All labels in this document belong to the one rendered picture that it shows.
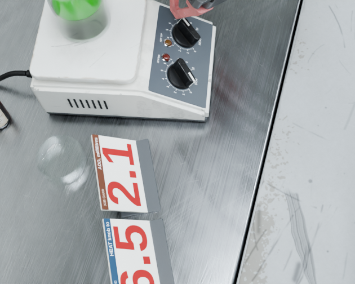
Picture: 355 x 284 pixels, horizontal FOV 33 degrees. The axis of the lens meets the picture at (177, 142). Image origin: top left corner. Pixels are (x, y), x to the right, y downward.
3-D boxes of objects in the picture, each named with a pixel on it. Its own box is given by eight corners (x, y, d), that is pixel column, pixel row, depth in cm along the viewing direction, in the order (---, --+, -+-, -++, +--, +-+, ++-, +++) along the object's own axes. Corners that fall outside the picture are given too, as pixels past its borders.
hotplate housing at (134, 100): (216, 34, 77) (214, -6, 69) (208, 125, 71) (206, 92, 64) (47, 27, 79) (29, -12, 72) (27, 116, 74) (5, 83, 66)
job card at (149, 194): (148, 139, 71) (143, 123, 67) (161, 211, 67) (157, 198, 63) (97, 149, 71) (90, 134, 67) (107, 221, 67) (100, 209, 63)
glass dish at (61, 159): (87, 182, 69) (83, 175, 67) (40, 187, 69) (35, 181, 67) (85, 140, 72) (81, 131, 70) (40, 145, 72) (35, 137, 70)
